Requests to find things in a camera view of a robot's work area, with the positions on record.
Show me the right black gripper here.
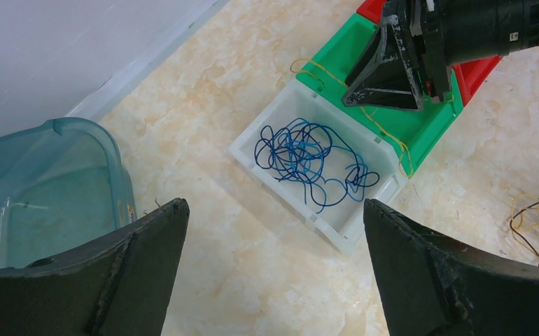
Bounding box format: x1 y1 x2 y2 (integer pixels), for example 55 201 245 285
342 1 452 111

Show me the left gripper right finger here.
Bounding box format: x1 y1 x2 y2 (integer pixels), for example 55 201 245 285
363 199 539 335

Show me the yellow wire bundle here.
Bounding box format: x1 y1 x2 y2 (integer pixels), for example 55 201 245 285
290 57 456 179

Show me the green plastic bin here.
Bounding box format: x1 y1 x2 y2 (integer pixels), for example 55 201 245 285
296 14 463 176

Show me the blue wire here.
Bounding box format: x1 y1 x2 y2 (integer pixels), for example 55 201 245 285
253 118 381 214

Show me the white plastic bin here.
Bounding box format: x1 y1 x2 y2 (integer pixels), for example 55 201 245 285
229 80 408 255

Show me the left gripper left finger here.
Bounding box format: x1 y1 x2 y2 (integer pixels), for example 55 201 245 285
0 198 190 335

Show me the red plastic bin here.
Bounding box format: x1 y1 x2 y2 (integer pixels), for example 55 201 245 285
356 0 502 106

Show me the teal translucent plastic tub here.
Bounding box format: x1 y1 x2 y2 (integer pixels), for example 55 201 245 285
0 118 137 269

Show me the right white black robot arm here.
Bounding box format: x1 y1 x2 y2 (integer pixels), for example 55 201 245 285
342 0 539 111

